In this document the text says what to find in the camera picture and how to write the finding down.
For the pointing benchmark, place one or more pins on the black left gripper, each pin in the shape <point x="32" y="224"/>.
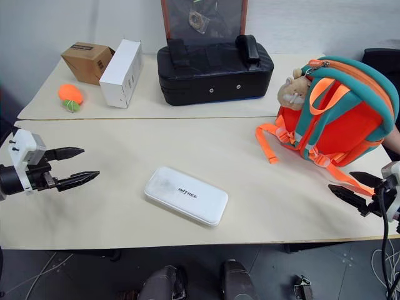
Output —
<point x="39" y="179"/>

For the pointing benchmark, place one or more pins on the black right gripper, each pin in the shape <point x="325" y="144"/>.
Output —
<point x="379" y="201"/>

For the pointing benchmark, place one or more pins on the pale forearm of person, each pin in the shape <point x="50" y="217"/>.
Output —
<point x="394" y="139"/>

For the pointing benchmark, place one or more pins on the orange and teal backpack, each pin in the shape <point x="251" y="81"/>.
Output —
<point x="343" y="125"/>

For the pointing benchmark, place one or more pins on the white rectangular case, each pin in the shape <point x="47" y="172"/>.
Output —
<point x="186" y="195"/>

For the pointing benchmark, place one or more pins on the black padded case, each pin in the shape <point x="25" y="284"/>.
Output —
<point x="215" y="75"/>

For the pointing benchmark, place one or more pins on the orange plush carrot toy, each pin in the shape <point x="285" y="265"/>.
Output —
<point x="70" y="95"/>

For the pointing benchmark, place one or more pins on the white cardboard box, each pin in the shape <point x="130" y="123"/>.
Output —
<point x="123" y="75"/>

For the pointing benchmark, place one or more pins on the brown cardboard box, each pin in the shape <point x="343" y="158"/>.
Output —
<point x="86" y="61"/>

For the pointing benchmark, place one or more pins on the brown plush hamster toy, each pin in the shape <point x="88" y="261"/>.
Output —
<point x="293" y="92"/>

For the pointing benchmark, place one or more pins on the black chair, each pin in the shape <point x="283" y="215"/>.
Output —
<point x="382" y="62"/>

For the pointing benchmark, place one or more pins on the dark rounded shape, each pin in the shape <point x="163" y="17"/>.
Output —
<point x="239" y="281"/>
<point x="162" y="284"/>

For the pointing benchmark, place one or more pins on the orange framed mesh board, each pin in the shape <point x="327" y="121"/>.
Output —
<point x="206" y="18"/>

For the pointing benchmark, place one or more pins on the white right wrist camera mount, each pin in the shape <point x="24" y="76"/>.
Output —
<point x="394" y="187"/>

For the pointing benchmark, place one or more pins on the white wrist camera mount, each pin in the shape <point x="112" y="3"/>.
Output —
<point x="22" y="147"/>
<point x="394" y="187"/>

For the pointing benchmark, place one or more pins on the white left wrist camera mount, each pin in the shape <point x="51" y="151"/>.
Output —
<point x="22" y="147"/>

